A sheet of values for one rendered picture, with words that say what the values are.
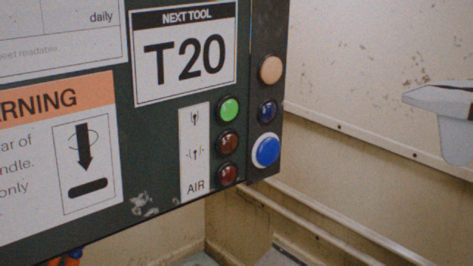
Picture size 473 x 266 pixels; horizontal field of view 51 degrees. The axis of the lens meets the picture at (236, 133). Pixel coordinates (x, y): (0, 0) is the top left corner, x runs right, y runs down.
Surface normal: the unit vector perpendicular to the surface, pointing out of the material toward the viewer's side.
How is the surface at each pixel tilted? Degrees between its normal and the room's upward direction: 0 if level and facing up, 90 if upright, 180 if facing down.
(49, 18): 90
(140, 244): 90
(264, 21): 90
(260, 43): 90
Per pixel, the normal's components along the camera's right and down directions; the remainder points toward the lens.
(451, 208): -0.76, 0.25
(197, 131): 0.66, 0.31
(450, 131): -0.37, 0.36
